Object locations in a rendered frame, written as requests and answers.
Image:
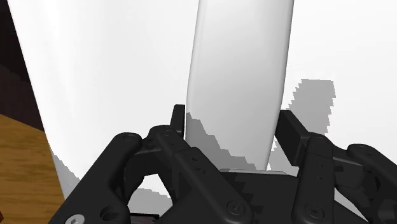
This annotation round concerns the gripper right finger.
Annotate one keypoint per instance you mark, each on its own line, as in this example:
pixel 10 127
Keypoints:
pixel 316 173

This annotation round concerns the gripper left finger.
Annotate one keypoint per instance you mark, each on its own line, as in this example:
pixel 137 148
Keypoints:
pixel 186 173

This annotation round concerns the white tall rounded object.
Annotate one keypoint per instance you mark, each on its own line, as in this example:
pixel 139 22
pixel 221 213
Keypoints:
pixel 238 77

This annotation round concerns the white glossy furniture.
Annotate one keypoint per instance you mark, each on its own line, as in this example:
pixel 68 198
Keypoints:
pixel 108 77

